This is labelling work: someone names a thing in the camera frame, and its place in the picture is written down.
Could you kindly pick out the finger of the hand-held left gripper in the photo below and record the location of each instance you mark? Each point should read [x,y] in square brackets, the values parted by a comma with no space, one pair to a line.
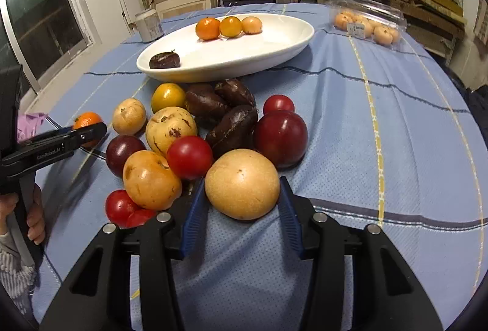
[89,133]

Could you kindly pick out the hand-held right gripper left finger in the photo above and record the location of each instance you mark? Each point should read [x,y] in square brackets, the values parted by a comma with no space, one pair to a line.
[193,218]

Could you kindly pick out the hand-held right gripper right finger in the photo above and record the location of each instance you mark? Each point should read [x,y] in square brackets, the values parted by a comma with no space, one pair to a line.
[290,220]

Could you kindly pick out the orange tangerine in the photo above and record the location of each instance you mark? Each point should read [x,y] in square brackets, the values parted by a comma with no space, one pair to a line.
[207,28]
[87,118]

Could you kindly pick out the small dark red plum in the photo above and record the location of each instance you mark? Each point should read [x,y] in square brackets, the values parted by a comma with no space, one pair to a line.
[125,155]

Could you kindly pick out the small pale yellow fruit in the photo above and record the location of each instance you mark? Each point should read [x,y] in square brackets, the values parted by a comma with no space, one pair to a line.
[129,116]

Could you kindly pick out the red tomato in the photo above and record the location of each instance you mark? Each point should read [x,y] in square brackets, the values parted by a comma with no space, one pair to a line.
[119,206]
[189,157]
[278,104]
[140,217]

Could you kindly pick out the golden yellow fruit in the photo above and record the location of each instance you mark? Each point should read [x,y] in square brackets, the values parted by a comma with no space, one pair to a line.
[151,179]

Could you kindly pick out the large pale yellow fruit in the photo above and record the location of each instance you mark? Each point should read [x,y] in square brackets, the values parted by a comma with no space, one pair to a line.
[241,184]

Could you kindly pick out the large dark red plum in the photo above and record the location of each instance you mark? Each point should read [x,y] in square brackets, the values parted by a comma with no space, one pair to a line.
[280,138]

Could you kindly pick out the white oval plate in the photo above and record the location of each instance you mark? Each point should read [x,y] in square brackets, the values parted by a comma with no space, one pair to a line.
[247,49]

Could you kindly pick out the person's left forearm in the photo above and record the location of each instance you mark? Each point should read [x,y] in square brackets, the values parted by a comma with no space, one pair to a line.
[11,272]

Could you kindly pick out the person's left hand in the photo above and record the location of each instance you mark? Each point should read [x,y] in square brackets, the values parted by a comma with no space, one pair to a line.
[37,224]

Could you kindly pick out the purple cloth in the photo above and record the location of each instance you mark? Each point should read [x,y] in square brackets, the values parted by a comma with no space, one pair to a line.
[32,125]

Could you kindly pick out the pale yellow spotted fruit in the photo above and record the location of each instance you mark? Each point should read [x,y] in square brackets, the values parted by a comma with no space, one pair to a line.
[171,130]

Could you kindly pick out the yellow tomato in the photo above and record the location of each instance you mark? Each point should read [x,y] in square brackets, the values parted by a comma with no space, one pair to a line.
[168,97]

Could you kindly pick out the large dark purple passion fruit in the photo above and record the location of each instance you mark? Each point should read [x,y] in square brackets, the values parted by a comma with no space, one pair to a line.
[231,131]

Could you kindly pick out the small dark passion fruit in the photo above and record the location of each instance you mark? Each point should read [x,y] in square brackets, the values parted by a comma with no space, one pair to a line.
[164,60]

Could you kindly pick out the blue striped tablecloth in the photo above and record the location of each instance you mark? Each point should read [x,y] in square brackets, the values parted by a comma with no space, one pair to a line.
[343,125]

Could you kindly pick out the white framed window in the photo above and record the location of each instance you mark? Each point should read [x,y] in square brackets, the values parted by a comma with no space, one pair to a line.
[42,22]

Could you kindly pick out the yellow-orange round fruit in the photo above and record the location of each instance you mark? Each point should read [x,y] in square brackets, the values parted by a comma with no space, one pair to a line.
[231,26]

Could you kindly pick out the small pale orange fruit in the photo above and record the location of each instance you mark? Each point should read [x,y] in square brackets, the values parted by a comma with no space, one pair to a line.
[252,25]

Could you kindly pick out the cluster of pale orange loquats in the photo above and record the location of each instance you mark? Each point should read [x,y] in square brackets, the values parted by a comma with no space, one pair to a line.
[383,34]

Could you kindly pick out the clear plastic clamshell box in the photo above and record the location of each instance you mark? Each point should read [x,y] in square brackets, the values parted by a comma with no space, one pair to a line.
[366,6]

